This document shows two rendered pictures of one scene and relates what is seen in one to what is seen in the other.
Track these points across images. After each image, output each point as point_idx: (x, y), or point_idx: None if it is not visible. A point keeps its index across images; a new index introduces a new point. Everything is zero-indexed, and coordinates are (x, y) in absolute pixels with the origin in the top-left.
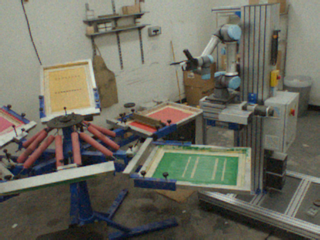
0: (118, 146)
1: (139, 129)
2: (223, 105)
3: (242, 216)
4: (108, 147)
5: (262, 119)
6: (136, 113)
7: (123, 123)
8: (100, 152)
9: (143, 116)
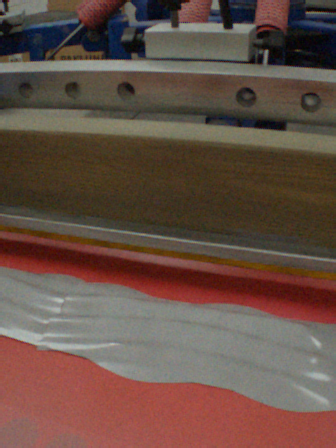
0: (80, 11)
1: (54, 65)
2: None
3: None
4: (122, 14)
5: None
6: (297, 133)
7: (210, 28)
8: (152, 23)
9: (127, 120)
